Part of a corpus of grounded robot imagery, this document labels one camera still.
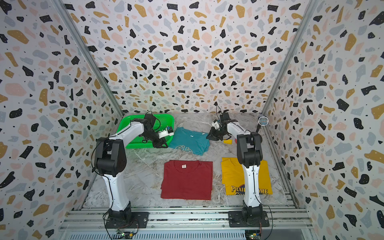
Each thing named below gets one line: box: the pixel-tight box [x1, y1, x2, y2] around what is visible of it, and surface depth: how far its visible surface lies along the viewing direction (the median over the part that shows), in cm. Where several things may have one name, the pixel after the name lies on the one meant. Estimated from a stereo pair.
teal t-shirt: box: [169, 127, 210, 156], surface depth 103 cm
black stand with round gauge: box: [255, 115, 269, 133], surface depth 85 cm
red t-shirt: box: [160, 160, 213, 201], surface depth 89 cm
